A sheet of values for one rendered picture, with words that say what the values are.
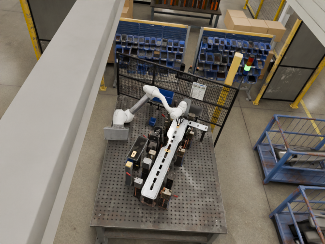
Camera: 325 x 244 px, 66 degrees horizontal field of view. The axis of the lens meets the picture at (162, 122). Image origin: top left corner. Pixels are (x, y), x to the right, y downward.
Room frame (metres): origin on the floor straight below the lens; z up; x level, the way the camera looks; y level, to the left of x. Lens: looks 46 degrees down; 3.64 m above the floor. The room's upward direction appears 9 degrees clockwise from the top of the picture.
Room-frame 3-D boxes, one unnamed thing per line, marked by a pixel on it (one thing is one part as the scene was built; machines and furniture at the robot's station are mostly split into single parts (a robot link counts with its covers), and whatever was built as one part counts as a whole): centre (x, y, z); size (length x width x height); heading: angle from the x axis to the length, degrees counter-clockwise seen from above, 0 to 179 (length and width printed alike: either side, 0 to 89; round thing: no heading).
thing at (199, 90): (2.97, -0.46, 1.30); 0.23 x 0.02 x 0.31; 77
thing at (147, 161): (1.72, 0.11, 0.90); 0.13 x 0.10 x 0.41; 77
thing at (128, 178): (1.60, 0.31, 0.92); 0.08 x 0.08 x 0.44; 77
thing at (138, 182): (1.46, 0.17, 0.88); 0.11 x 0.10 x 0.36; 77
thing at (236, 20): (5.85, -1.73, 0.67); 1.20 x 0.80 x 1.35; 98
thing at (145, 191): (1.98, -0.13, 1.00); 1.38 x 0.22 x 0.02; 167
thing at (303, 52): (4.58, -2.51, 1.00); 1.04 x 0.14 x 2.00; 96
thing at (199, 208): (2.36, -0.04, 0.68); 2.56 x 1.61 x 0.04; 6
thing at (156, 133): (2.15, 0.05, 0.94); 0.18 x 0.13 x 0.49; 167
